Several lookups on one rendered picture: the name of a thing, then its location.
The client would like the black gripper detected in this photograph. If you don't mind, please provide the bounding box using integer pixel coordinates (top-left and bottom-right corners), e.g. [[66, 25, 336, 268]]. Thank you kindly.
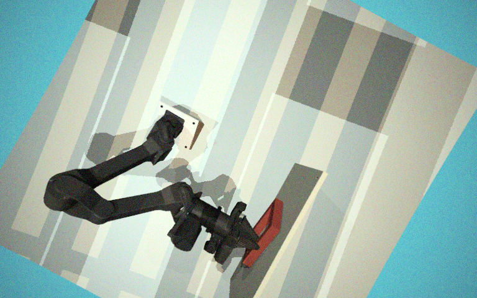
[[204, 201, 260, 265]]

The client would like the grey wall panel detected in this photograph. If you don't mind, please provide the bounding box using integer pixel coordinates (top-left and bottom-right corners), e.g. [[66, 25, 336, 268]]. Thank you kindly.
[[229, 163, 328, 298]]

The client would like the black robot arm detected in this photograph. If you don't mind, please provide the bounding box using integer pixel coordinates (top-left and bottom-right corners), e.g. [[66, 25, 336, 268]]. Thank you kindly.
[[43, 110, 214, 251]]

